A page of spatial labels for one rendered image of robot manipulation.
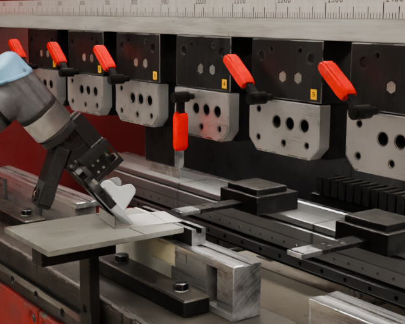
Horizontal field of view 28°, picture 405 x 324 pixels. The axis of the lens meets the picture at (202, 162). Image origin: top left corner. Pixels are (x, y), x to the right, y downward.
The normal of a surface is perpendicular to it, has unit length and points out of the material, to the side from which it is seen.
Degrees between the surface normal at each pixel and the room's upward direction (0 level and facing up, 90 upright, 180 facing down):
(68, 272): 0
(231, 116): 90
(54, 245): 0
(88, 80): 90
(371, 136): 90
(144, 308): 0
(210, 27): 90
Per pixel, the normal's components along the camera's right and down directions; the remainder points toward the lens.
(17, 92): 0.34, 0.25
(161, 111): 0.59, 0.15
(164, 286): 0.01, -0.98
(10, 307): -0.81, 0.10
